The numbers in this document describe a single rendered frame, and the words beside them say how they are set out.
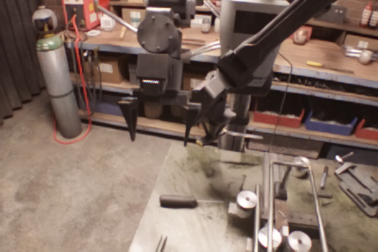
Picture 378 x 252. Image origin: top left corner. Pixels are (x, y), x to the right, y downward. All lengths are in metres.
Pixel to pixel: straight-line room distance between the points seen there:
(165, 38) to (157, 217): 0.48
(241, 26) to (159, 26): 0.55
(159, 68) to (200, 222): 0.45
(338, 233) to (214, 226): 0.33
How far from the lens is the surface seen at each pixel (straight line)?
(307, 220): 0.72
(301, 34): 2.20
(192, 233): 0.68
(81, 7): 2.27
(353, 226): 0.83
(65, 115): 2.26
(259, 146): 2.21
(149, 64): 0.37
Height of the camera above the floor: 1.48
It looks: 35 degrees down
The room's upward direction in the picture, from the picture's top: 3 degrees clockwise
